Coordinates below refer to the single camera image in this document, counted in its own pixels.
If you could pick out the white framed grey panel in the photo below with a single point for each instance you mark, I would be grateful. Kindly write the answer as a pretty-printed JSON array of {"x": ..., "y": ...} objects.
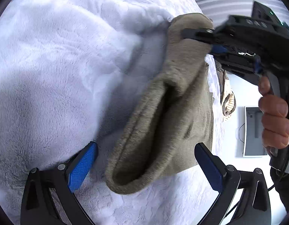
[{"x": 253, "y": 133}]

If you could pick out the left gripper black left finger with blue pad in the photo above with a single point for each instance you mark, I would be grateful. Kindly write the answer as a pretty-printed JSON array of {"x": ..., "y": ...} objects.
[{"x": 38, "y": 205}]

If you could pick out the person's right hand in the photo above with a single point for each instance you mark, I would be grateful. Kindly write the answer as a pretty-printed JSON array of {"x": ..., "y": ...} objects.
[{"x": 275, "y": 124}]

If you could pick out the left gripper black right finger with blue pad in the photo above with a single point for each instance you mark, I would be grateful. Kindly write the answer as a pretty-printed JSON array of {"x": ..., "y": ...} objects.
[{"x": 242, "y": 194}]

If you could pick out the olive green knit sweater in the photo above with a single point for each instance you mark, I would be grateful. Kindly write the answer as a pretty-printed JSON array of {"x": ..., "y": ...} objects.
[{"x": 173, "y": 115}]

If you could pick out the brown and striped garment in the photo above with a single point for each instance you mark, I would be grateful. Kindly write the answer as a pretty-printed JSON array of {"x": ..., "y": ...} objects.
[{"x": 227, "y": 97}]

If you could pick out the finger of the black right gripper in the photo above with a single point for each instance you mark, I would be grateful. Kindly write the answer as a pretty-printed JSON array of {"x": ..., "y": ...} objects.
[
  {"x": 218, "y": 49},
  {"x": 203, "y": 35}
]

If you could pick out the lavender plush blanket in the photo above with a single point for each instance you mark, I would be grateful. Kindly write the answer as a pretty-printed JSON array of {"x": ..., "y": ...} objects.
[{"x": 72, "y": 72}]

